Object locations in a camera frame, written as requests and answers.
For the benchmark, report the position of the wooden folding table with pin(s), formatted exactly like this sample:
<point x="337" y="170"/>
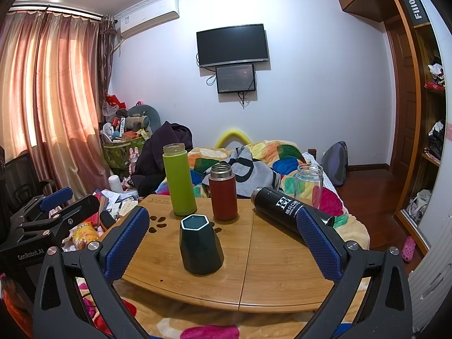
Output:
<point x="275" y="265"/>

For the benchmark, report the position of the grey backpack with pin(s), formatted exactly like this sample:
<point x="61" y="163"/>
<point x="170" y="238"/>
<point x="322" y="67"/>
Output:
<point x="335" y="164"/>

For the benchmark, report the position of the grey printed cloth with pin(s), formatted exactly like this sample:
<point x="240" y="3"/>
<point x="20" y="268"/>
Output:
<point x="247" y="173"/>

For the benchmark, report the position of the dark purple clothing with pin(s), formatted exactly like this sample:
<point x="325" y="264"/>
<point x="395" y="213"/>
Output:
<point x="159" y="152"/>

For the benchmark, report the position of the black printed thermos flask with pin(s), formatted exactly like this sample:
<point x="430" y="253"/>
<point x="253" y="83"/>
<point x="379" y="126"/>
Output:
<point x="279" y="206"/>

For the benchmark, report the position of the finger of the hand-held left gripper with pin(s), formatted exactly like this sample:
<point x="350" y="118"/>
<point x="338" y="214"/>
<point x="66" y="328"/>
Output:
<point x="79" y="210"/>
<point x="56" y="197"/>

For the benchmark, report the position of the wall-mounted black television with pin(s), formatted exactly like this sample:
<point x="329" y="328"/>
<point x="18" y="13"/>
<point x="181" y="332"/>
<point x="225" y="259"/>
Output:
<point x="233" y="46"/>

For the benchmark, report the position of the dark green hexagonal cup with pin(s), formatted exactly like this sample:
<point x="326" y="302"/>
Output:
<point x="201" y="250"/>

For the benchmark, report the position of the grey plush toy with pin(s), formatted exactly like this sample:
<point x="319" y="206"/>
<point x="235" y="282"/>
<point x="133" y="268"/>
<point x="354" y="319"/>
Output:
<point x="146" y="114"/>

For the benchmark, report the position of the green bottle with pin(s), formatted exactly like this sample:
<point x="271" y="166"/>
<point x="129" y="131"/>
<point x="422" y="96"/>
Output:
<point x="179" y="180"/>

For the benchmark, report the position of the pink curtain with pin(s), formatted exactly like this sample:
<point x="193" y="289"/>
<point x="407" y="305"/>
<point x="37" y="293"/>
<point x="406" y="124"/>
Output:
<point x="53" y="95"/>

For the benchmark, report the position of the clear glass cup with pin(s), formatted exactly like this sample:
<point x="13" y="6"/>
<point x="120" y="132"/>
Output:
<point x="309" y="183"/>

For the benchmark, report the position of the small wall-mounted monitor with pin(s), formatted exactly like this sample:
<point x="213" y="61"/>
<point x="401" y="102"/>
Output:
<point x="236" y="78"/>

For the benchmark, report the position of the pink bunny toy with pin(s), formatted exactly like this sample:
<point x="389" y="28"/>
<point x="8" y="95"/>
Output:
<point x="134" y="159"/>

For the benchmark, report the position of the yellow foam tube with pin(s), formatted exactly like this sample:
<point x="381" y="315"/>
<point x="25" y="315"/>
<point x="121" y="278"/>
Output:
<point x="235" y="135"/>

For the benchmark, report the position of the white ribbed panel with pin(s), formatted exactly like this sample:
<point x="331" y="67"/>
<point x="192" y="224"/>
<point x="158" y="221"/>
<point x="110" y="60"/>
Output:
<point x="434" y="275"/>

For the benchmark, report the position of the black mesh office chair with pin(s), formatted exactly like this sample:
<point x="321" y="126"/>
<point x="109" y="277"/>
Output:
<point x="21" y="176"/>

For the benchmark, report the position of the pile of papers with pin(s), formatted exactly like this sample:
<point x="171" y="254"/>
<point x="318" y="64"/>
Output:
<point x="118" y="203"/>

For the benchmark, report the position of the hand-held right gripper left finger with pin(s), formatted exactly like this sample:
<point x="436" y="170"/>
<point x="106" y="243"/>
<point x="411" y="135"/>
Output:
<point x="125" y="245"/>

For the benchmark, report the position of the white air conditioner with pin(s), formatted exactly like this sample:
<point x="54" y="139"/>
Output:
<point x="148" y="16"/>

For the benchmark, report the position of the white bottle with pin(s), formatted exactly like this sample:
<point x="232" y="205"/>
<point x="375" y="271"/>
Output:
<point x="114" y="184"/>

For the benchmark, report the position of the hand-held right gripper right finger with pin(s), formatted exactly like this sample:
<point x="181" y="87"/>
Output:
<point x="319" y="245"/>

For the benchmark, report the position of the black printed box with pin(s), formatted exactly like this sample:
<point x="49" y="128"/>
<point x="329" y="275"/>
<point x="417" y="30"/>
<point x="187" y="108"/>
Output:
<point x="416" y="10"/>

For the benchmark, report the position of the red thermos flask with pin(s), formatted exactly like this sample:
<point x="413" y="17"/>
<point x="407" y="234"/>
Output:
<point x="223" y="196"/>

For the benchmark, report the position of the red bag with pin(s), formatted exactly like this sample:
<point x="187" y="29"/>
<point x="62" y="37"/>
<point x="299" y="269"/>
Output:
<point x="114" y="101"/>

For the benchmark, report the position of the green basket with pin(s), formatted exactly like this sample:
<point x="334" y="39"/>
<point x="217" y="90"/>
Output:
<point x="118" y="153"/>

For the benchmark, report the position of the pink clog shoe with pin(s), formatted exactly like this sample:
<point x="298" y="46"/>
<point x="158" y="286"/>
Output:
<point x="409" y="249"/>

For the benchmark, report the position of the wooden wardrobe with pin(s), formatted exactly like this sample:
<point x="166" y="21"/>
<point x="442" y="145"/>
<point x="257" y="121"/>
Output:
<point x="399" y="77"/>

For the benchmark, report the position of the yellow snack packet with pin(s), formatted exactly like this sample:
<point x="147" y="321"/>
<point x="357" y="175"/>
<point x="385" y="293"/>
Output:
<point x="84" y="235"/>

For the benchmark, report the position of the grey handbag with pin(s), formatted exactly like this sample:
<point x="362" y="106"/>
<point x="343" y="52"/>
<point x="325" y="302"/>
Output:
<point x="420" y="204"/>

